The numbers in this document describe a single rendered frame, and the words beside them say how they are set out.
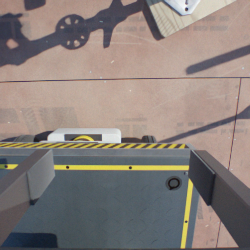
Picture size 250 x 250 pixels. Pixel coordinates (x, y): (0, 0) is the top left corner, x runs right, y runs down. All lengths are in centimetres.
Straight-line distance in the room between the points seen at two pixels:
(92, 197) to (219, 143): 60
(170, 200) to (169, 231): 11
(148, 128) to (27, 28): 62
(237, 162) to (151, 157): 58
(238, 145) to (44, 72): 88
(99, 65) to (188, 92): 37
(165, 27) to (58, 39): 41
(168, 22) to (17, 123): 73
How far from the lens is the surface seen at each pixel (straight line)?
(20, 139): 75
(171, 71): 76
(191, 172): 17
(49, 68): 79
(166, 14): 77
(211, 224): 111
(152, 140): 66
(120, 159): 46
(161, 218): 57
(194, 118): 81
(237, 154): 95
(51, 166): 17
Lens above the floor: 73
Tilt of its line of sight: 76 degrees down
